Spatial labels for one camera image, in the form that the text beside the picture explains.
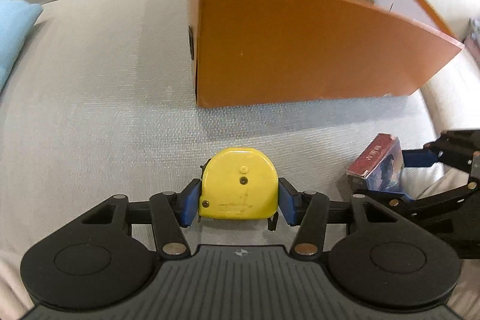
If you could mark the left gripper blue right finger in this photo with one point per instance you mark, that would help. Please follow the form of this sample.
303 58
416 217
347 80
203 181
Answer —
288 201

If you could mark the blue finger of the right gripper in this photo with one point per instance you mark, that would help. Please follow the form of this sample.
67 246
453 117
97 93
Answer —
418 158
405 198

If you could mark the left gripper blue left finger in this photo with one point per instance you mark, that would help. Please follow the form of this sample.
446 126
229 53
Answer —
188 202

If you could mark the red blue card box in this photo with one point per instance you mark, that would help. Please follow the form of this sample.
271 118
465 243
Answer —
379 167

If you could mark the yellow tape measure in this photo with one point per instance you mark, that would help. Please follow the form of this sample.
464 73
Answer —
239 184

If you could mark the orange cardboard box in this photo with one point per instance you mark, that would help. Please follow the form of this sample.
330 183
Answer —
248 52

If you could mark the beige fabric sofa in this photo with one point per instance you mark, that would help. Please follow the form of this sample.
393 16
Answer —
100 101

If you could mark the light blue cushion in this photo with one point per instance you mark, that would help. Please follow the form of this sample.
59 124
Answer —
17 19

